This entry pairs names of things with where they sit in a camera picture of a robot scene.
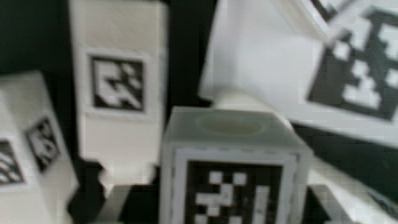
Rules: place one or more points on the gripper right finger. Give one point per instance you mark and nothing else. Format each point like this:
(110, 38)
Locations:
(325, 212)

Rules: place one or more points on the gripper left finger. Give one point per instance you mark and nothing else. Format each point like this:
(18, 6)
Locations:
(130, 206)

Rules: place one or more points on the white chair leg cube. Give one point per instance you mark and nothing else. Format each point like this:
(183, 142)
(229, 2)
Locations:
(235, 164)

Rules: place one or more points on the white chair leg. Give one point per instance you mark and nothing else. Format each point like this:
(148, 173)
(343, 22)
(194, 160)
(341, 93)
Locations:
(119, 56)
(37, 178)

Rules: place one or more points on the white long side rail front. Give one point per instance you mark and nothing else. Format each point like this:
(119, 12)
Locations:
(304, 52)

